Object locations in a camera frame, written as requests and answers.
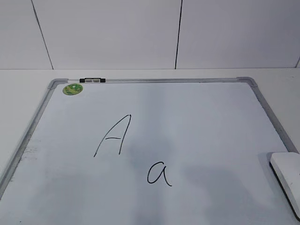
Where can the white board eraser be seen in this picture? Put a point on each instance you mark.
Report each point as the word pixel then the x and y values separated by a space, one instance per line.
pixel 286 167

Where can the black and silver board clip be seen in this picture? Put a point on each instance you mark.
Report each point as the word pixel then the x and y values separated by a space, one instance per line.
pixel 92 80

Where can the round green sticker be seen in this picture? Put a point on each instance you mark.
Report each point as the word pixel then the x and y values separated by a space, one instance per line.
pixel 72 89

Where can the white board with grey frame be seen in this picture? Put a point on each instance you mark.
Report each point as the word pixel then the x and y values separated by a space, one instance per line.
pixel 148 152

